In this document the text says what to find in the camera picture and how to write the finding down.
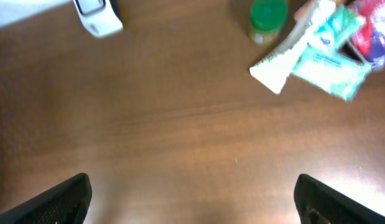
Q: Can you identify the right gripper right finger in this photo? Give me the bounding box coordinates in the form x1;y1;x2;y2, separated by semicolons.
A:
294;174;385;224

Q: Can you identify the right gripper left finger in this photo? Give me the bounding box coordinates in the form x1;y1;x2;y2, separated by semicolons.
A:
0;173;92;224

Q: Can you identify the teal wet wipes pack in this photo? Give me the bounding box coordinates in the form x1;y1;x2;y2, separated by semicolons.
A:
292;46;372;101

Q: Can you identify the white tube with cork cap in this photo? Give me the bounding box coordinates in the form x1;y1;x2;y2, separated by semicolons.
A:
249;0;336;95

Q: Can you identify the purple red pad pack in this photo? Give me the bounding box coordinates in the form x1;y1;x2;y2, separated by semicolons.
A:
348;0;385;70

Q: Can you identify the small teal tissue pack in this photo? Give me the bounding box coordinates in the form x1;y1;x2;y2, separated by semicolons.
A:
308;6;366;55

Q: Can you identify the green lid jar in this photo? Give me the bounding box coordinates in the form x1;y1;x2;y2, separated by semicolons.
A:
249;0;288;45

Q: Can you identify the orange tissue pack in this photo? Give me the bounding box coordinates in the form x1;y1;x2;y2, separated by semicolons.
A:
294;0;314;22

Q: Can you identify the white barcode scanner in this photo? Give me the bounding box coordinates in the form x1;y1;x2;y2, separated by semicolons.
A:
73;0;123;39

